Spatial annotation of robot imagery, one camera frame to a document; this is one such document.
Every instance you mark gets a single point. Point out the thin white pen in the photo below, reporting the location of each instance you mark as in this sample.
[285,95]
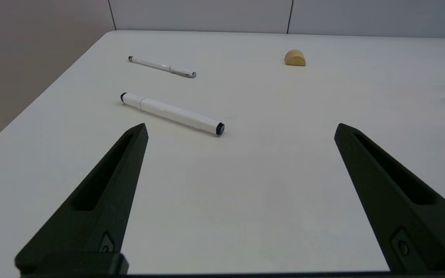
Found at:
[162,66]

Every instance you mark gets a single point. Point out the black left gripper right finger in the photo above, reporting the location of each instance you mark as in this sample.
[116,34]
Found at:
[394,216]

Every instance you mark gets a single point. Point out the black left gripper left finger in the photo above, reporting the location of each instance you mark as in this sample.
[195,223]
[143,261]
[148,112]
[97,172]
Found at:
[101,212]

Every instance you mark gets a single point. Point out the thick white marker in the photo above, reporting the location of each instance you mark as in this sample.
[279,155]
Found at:
[172,113]

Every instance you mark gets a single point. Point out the half-round wooden block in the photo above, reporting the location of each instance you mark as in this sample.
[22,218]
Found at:
[295,58]

